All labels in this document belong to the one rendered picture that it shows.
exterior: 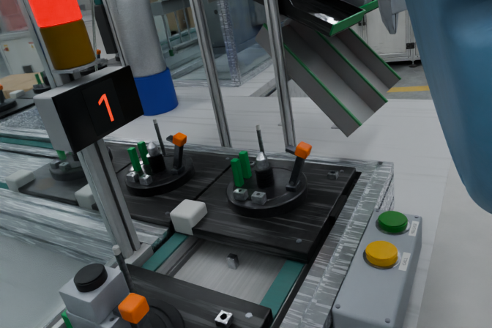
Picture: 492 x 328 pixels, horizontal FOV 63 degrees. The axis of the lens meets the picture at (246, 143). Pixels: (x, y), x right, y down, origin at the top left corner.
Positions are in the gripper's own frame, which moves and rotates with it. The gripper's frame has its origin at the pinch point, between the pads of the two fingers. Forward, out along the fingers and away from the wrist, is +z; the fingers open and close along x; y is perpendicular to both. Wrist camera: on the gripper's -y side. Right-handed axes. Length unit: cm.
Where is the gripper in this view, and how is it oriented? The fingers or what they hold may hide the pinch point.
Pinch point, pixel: (387, 23)
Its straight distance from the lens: 57.7
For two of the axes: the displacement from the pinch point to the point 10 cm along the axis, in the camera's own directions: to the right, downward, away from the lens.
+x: 4.8, -4.4, 7.5
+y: 8.6, 0.7, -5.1
